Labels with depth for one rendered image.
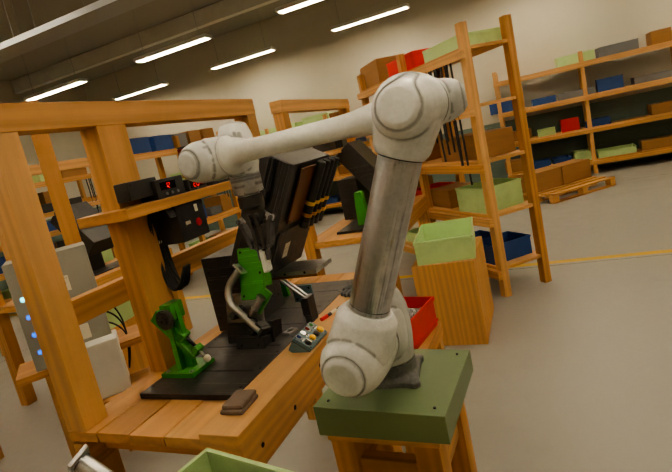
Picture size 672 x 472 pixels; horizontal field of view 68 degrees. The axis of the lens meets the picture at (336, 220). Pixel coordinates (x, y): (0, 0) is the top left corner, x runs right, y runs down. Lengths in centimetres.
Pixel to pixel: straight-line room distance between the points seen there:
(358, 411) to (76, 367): 95
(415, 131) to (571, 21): 982
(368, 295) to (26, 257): 108
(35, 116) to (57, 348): 74
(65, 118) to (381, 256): 125
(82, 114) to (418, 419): 149
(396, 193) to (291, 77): 1083
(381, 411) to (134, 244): 115
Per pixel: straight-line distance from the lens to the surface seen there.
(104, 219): 193
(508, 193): 455
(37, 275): 178
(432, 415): 130
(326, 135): 128
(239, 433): 149
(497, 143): 448
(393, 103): 99
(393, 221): 108
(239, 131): 143
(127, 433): 178
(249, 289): 203
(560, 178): 865
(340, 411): 139
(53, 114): 192
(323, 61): 1154
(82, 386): 188
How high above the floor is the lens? 162
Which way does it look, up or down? 9 degrees down
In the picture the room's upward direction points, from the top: 13 degrees counter-clockwise
